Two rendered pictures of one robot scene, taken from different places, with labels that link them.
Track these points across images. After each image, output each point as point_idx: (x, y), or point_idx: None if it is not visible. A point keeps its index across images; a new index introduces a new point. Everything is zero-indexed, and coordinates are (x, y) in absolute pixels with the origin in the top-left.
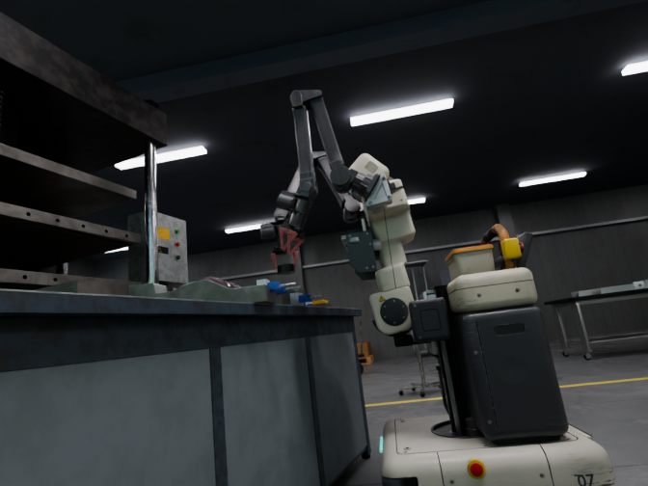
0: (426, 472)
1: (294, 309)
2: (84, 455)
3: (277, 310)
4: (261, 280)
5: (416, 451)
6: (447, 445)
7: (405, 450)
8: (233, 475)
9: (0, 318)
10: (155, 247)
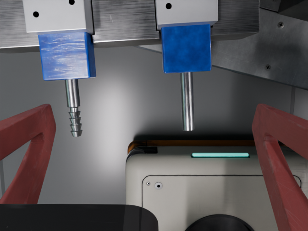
0: (125, 194)
1: (255, 75)
2: None
3: (141, 47)
4: (24, 12)
5: (146, 193)
6: (160, 223)
7: (152, 183)
8: None
9: None
10: None
